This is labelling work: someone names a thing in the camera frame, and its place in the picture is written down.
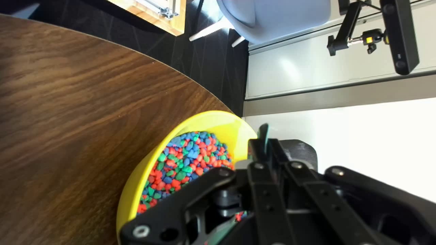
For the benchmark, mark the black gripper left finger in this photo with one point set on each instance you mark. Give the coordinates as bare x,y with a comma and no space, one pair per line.
199,199

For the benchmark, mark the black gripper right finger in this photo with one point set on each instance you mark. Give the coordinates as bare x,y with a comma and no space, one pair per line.
354,205

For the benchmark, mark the yellow bowl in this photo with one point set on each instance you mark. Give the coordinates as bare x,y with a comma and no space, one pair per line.
212,123

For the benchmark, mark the coloured beads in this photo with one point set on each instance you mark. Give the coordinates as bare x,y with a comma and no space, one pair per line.
185,158

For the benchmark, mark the white base with black band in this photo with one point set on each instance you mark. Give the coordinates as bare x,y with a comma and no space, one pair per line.
276,18

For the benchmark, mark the black bar camera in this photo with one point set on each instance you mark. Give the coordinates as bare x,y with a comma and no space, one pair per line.
402,36

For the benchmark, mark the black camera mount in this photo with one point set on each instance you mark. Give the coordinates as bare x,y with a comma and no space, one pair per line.
347,28

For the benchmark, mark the light wooden frame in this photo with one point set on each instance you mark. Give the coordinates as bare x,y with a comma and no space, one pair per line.
150,11

